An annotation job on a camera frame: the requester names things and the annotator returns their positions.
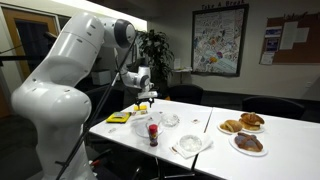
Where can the cork bulletin board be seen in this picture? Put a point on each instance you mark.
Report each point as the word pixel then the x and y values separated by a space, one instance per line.
pixel 292 39

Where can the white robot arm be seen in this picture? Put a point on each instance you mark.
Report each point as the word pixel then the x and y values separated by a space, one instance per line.
pixel 50 99

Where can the yellow crayon box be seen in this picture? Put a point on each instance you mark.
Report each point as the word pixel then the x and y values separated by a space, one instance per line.
pixel 118 117

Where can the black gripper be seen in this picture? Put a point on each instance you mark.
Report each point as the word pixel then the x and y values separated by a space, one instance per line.
pixel 146 97

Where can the plate with braided bread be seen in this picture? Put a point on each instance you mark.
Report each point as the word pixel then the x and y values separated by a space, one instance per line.
pixel 251 121

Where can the black chair far right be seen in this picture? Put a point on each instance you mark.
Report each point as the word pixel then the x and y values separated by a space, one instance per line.
pixel 273 106

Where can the yellow sticky note pad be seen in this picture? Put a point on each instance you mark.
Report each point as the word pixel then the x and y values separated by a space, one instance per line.
pixel 140 107

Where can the red capped spice bottle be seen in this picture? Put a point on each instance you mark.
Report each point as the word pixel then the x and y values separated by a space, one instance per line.
pixel 153 134

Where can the white napkin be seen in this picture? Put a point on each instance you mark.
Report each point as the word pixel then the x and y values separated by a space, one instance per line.
pixel 206 143

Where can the white round plate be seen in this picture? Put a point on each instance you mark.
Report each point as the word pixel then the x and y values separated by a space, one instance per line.
pixel 142 129

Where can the clear glass ashtray bowl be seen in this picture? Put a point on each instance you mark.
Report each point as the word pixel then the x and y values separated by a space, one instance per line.
pixel 170 120

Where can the framed map poster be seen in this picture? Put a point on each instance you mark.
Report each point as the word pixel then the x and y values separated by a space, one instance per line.
pixel 218 39

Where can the black chair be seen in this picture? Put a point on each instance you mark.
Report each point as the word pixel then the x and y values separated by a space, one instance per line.
pixel 186 93
pixel 273 106

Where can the small clear packet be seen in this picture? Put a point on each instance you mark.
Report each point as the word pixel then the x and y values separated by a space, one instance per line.
pixel 195 121

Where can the plate with chocolate bread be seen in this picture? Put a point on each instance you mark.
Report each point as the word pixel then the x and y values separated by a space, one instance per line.
pixel 247 144

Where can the potted green plant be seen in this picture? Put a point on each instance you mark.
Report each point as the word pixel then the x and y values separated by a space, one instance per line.
pixel 155 47

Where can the plate with brown bread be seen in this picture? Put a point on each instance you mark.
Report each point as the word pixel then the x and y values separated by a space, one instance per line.
pixel 230 126

